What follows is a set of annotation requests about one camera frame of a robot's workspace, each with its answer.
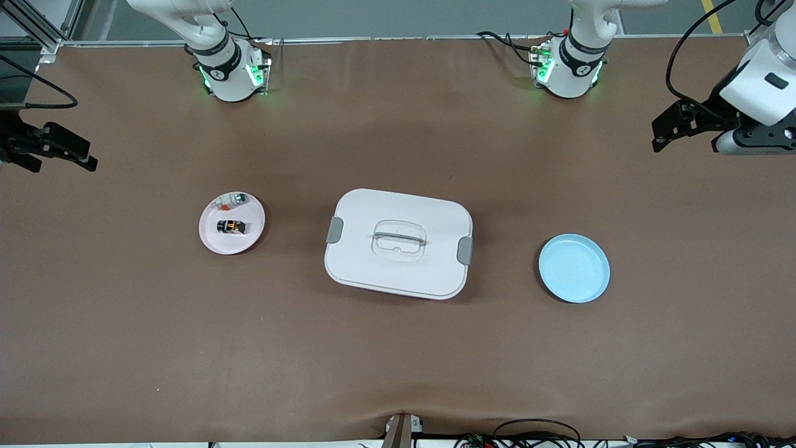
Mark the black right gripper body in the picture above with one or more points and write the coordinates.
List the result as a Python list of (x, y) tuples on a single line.
[(11, 142)]

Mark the orange black push-button switch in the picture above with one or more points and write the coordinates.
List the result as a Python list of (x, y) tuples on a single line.
[(231, 226)]

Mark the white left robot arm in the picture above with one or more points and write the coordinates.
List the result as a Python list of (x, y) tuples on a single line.
[(575, 68)]

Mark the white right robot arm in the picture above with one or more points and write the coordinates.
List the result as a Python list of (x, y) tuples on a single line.
[(227, 74)]

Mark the blue round plate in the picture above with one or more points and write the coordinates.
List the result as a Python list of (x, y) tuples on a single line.
[(575, 267)]

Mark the pink round plate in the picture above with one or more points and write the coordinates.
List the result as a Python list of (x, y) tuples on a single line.
[(242, 244)]

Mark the grey box latch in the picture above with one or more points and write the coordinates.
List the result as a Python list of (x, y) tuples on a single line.
[(334, 230), (464, 251)]

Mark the white lidded storage box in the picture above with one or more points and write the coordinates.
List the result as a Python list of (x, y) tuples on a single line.
[(398, 274)]

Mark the aluminium frame profile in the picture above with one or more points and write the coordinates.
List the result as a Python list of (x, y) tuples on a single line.
[(754, 40), (73, 15)]

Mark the white push-button switch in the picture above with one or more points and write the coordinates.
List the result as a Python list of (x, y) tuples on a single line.
[(239, 199)]

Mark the silver table edge rail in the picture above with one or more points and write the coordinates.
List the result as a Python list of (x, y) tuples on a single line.
[(404, 38)]

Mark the grey metal bracket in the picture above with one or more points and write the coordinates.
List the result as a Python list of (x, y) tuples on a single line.
[(398, 432)]

